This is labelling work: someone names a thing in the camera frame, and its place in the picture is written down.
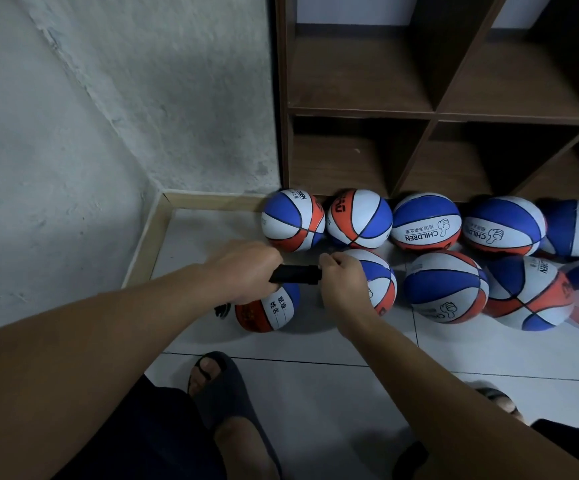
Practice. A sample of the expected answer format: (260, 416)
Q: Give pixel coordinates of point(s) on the person's right hand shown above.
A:
(347, 290)

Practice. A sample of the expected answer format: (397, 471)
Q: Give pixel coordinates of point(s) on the person's left hand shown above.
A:
(245, 272)

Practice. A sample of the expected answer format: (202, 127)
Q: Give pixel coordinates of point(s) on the black hand pump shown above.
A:
(295, 274)

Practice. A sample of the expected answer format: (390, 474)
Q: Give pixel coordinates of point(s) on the brown wooden cubby shelf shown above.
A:
(374, 80)

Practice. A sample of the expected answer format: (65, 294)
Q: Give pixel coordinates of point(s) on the person's left forearm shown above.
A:
(70, 390)

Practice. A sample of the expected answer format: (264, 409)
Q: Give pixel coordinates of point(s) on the person's right forearm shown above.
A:
(474, 420)

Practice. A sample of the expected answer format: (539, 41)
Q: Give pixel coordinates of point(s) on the person's left foot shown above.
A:
(245, 450)

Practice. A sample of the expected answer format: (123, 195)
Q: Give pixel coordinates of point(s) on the beige baseboard strip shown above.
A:
(215, 200)
(148, 240)

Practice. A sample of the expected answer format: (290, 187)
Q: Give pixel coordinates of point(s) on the black sandal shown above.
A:
(230, 395)
(409, 460)

